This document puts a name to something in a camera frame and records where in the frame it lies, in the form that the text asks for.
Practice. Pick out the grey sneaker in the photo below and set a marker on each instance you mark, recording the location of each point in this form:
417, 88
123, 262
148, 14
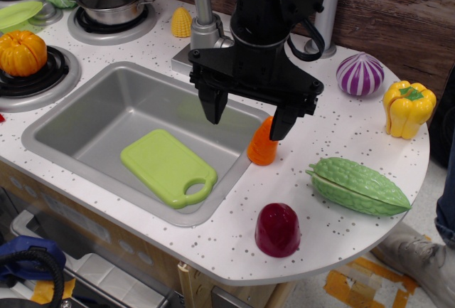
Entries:
430, 264

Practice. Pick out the yellow toy corn piece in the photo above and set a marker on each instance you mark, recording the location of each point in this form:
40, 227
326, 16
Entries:
181, 23

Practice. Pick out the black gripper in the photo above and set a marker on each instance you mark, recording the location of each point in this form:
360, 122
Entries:
261, 73

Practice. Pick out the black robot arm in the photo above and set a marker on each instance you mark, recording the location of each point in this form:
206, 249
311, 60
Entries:
270, 22

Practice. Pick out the blue jeans leg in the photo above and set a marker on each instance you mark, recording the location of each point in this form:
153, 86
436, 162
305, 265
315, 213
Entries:
444, 220

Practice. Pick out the silver toy faucet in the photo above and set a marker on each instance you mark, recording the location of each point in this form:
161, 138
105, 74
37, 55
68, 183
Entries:
206, 32

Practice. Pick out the orange toy carrot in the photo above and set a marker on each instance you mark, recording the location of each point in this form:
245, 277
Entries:
262, 150

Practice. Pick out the yellow toy bell pepper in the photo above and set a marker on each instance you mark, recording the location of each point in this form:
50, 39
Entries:
407, 107

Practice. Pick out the light green plastic plate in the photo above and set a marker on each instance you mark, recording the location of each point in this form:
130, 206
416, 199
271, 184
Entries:
18, 13

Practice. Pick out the dark red toy strawberry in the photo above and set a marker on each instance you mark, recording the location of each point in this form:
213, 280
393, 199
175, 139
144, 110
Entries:
277, 231

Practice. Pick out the grey stove burner rear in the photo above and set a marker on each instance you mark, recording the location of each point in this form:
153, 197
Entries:
85, 30

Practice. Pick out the grey metal pole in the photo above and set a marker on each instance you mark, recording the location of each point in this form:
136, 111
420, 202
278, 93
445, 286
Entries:
324, 23

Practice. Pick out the grey stove burner front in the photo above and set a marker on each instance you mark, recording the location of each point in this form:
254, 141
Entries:
53, 81

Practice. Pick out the green plastic cutting board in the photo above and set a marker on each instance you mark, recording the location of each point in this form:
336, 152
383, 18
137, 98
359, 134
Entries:
172, 171

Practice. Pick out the grey stove burner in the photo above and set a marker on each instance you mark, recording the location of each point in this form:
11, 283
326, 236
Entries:
85, 30
53, 81

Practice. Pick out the orange toy pumpkin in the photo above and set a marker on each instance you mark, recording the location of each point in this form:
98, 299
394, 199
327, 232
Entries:
23, 53

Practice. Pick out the purple striped toy onion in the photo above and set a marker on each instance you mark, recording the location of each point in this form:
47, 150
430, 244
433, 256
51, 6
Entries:
360, 75

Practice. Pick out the green toy bitter gourd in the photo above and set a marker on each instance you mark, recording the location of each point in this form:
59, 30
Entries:
357, 187

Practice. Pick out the blue clamp handle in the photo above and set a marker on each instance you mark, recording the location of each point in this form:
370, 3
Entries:
31, 258

